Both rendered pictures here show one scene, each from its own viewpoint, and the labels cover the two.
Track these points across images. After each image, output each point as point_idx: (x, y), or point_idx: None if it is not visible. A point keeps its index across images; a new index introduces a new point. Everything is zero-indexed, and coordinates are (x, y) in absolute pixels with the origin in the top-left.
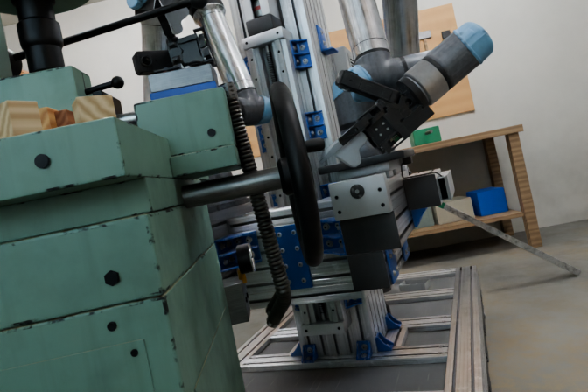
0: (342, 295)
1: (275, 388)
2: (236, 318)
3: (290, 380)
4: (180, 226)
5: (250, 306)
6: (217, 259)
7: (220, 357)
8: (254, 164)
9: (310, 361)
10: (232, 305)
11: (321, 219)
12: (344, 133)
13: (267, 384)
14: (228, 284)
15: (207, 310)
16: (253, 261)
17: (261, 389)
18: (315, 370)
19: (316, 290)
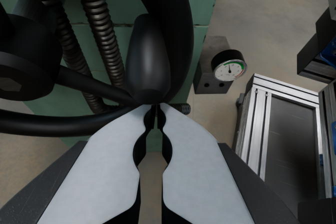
0: (329, 191)
1: (286, 135)
2: (194, 83)
3: (298, 145)
4: None
5: (320, 96)
6: (197, 40)
7: (105, 81)
8: None
9: (320, 161)
10: (196, 75)
11: None
12: (136, 172)
13: (292, 129)
14: (202, 64)
15: (94, 56)
16: (239, 75)
17: (284, 125)
18: (313, 166)
19: (333, 159)
